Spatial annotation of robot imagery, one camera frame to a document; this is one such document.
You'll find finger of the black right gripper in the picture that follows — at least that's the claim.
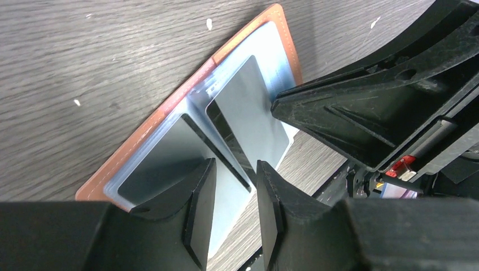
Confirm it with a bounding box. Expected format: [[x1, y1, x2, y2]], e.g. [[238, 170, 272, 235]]
[[299, 1, 478, 82]]

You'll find orange leather card holder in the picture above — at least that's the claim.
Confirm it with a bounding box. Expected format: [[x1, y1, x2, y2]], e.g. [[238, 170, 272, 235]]
[[75, 3, 303, 214]]

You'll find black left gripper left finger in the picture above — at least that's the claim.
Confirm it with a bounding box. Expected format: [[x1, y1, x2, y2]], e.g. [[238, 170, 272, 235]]
[[129, 158, 217, 270]]

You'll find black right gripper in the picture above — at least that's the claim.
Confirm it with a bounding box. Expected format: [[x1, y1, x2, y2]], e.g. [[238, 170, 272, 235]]
[[271, 33, 478, 199]]

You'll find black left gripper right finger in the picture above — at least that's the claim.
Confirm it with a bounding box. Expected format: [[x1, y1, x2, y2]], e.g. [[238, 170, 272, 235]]
[[256, 160, 345, 270]]

